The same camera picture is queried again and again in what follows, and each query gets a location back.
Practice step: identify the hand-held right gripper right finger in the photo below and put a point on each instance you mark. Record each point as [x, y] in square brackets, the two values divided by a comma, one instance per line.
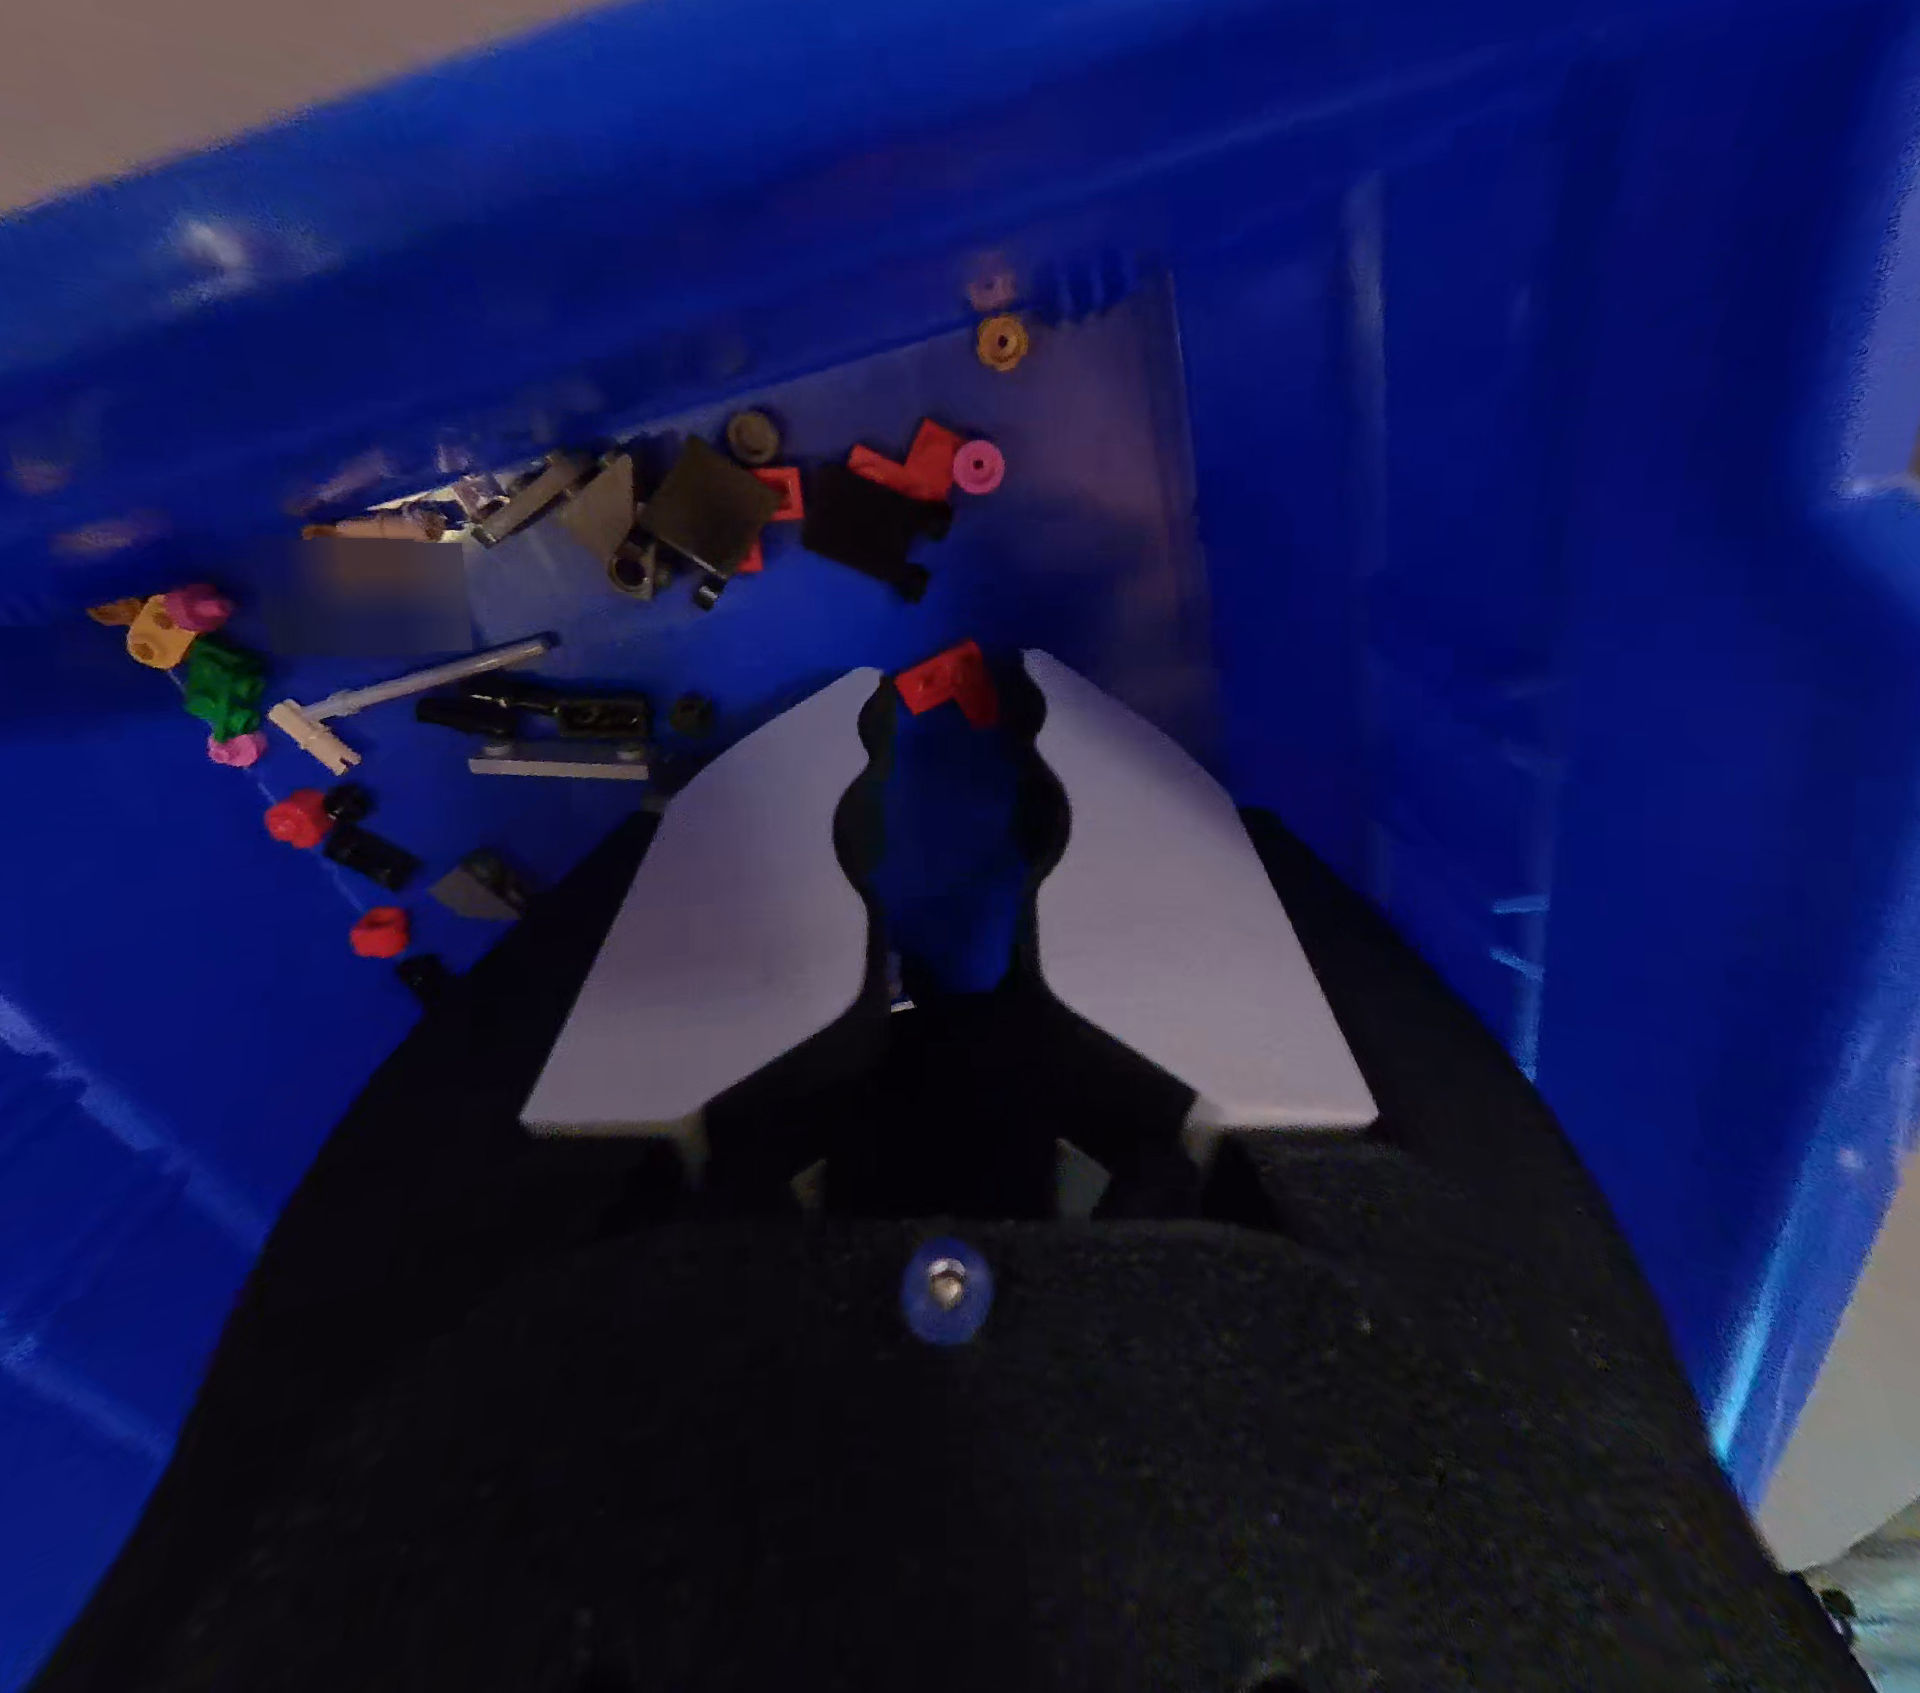
[1184, 929]

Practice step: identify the red lego plate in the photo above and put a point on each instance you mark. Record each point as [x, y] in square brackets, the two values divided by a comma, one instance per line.
[943, 679]

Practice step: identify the scattered loose lego pieces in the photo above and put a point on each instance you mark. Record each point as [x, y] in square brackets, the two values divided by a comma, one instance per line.
[704, 508]

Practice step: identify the blue plastic bin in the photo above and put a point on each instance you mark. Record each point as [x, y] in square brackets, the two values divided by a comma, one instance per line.
[1501, 372]

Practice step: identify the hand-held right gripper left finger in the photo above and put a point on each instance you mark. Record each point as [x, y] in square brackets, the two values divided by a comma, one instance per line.
[734, 929]

